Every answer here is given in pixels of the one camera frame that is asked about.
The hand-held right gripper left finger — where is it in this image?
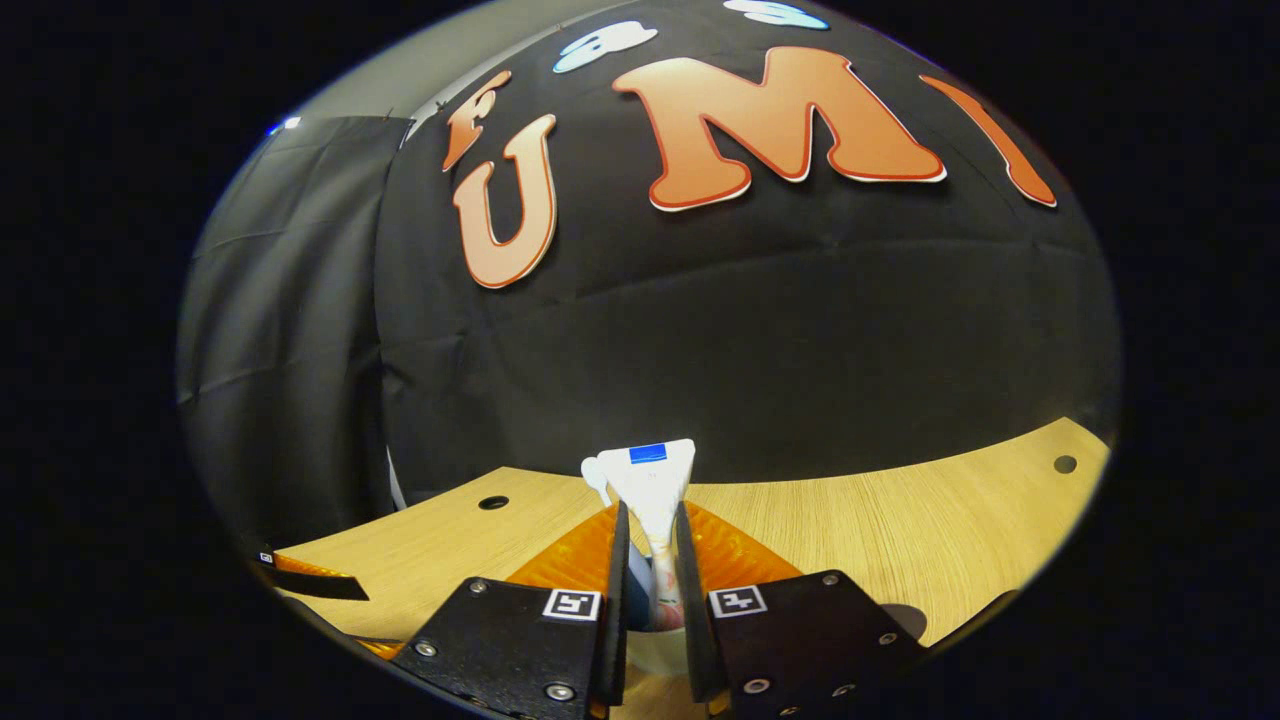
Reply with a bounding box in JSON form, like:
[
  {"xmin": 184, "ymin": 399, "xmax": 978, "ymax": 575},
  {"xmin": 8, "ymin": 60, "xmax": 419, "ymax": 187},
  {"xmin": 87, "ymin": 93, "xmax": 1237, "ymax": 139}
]
[{"xmin": 388, "ymin": 500, "xmax": 633, "ymax": 720}]

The black backdrop cloth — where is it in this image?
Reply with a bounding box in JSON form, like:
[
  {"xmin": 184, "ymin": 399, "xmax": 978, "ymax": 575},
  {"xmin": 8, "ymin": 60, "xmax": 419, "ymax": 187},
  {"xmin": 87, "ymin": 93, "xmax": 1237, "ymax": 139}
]
[{"xmin": 375, "ymin": 0, "xmax": 1123, "ymax": 511}]

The light wooden desktop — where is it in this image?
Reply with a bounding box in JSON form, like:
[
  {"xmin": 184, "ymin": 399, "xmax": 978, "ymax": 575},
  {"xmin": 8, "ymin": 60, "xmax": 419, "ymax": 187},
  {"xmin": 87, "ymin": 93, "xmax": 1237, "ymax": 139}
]
[{"xmin": 272, "ymin": 417, "xmax": 1111, "ymax": 720}]

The white toothpaste tube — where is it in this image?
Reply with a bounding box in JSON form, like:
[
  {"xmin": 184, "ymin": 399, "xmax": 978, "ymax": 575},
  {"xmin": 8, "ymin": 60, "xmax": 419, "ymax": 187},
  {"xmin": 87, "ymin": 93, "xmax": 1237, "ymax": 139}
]
[{"xmin": 598, "ymin": 438, "xmax": 697, "ymax": 627}]

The dark round coaster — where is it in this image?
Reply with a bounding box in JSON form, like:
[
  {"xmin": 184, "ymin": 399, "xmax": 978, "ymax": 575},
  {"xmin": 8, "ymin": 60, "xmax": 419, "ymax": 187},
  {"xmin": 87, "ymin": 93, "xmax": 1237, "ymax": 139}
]
[{"xmin": 880, "ymin": 603, "xmax": 930, "ymax": 642}]

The dark grey side cloth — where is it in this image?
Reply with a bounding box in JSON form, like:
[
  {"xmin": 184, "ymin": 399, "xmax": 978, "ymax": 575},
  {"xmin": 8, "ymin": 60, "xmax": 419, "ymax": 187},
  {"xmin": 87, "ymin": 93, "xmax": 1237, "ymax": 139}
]
[{"xmin": 178, "ymin": 115, "xmax": 413, "ymax": 553}]

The pale blue cup wooden handle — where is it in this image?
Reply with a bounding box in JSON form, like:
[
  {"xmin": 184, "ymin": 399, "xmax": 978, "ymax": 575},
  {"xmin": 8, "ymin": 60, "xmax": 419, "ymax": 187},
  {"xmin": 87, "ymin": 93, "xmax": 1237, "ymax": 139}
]
[{"xmin": 626, "ymin": 545, "xmax": 691, "ymax": 633}]

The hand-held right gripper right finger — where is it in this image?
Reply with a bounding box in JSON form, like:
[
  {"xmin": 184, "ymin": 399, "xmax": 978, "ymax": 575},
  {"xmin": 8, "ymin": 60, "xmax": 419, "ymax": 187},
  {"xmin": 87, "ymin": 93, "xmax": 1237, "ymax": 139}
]
[{"xmin": 674, "ymin": 500, "xmax": 928, "ymax": 719}]

